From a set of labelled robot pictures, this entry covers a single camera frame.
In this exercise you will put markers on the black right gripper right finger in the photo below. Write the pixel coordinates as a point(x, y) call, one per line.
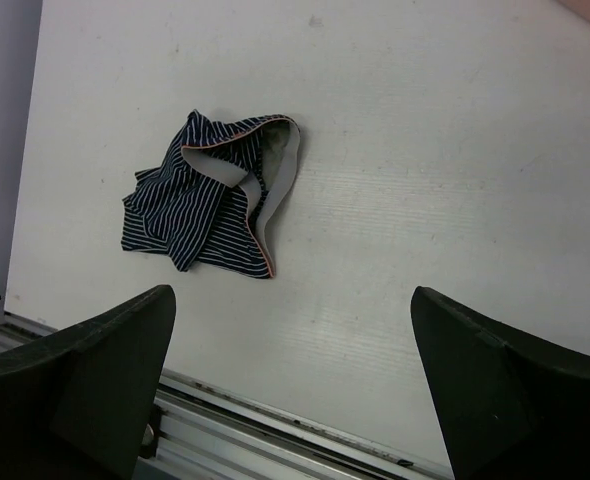
point(510, 405)

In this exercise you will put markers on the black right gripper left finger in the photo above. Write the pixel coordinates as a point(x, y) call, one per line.
point(75, 404)

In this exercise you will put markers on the navy white striped underwear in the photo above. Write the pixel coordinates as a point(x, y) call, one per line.
point(214, 194)

